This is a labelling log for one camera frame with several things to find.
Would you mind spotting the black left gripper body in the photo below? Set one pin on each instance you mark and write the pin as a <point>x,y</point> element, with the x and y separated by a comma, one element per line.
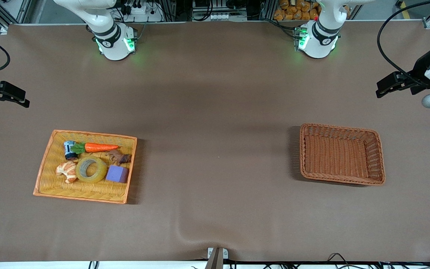
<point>421,72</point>

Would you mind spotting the yellow clear tape roll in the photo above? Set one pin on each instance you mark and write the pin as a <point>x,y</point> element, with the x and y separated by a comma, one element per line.
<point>102,175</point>

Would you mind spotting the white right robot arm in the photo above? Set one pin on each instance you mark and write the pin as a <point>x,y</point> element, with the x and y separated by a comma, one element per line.
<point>112,41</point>

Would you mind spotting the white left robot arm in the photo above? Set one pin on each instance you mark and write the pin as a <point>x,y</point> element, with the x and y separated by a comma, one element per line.
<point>317,41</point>

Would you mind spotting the small blue labelled jar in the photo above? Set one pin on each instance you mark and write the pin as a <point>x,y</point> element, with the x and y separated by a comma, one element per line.
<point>69,149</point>

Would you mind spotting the brown wicker basket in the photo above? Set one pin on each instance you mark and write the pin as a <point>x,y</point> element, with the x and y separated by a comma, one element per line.
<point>338,157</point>

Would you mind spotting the toy croissant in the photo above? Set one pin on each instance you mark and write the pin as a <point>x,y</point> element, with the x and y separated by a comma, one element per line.
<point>65,171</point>

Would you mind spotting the orange toy carrot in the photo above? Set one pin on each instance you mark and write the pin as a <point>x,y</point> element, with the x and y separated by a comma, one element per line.
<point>99,147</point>

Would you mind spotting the pile of orange packets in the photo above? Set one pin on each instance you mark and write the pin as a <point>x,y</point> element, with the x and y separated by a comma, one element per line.
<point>297,10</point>

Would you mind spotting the yellow wicker tray orange rim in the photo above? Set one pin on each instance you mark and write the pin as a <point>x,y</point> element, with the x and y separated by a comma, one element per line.
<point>88,186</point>

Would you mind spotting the brown toy lion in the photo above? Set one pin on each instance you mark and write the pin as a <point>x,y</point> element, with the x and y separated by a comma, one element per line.
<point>118,157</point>

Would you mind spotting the purple foam cube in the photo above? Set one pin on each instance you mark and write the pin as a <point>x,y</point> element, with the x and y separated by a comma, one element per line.
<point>117,174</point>

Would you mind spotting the white power strip with plugs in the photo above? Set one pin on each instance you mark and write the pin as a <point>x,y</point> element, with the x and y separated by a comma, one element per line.
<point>144,13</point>

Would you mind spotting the brown table cover sheet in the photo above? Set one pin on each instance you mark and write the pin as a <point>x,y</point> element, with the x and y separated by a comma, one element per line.
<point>215,112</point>

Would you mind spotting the white long power strip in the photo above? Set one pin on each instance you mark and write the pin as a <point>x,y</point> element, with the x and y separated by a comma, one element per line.
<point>226,16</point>

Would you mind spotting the black control box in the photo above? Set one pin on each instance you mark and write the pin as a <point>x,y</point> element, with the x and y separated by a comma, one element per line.
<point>203,4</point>

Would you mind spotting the metal table edge clamp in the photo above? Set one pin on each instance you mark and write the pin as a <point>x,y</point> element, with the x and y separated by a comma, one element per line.
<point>217,256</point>

